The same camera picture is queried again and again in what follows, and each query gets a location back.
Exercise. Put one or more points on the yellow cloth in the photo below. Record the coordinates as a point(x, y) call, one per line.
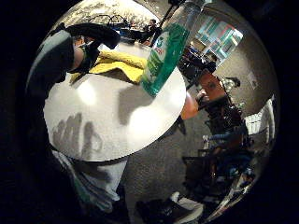
point(124, 65)

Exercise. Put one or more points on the green dish soap bottle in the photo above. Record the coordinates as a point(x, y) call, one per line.
point(165, 56)

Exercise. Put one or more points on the window with coloured panels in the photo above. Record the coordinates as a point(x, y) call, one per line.
point(219, 37)

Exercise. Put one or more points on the black chair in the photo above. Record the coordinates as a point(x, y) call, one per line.
point(196, 171)

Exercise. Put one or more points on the white radiator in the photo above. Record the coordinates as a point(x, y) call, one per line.
point(260, 121)

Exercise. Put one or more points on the black and white bag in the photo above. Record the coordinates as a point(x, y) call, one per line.
point(168, 210)

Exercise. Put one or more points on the black camera rig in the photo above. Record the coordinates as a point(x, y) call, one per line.
point(196, 63)

